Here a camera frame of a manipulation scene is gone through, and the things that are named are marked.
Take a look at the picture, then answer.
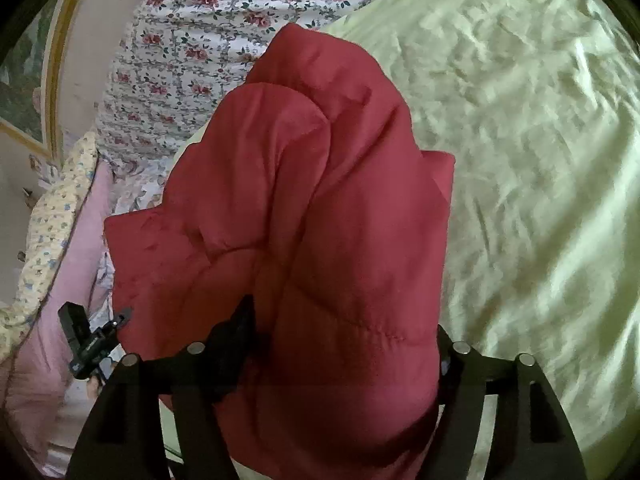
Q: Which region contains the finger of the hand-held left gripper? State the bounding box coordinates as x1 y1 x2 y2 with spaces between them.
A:
100 306 134 342

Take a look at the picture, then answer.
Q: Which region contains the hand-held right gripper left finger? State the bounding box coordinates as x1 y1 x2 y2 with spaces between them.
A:
65 294 257 480

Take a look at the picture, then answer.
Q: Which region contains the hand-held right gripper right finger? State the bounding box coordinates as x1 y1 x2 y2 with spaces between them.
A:
414 324 589 480

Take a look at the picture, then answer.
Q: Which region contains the red quilted jacket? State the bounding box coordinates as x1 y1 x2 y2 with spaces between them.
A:
102 22 457 480

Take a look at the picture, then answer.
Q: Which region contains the pink blanket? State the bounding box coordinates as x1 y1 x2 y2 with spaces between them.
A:
0 160 123 476

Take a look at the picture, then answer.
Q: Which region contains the yellow floral pillow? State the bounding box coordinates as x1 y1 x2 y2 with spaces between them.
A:
0 131 100 363

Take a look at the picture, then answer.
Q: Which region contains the light green bed sheet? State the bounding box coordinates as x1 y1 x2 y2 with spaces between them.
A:
160 0 640 480

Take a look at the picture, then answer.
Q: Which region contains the rose floral duvet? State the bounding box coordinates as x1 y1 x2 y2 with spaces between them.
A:
94 0 481 211

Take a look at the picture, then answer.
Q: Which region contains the gold framed wall picture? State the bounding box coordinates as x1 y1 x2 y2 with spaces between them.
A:
0 0 98 161

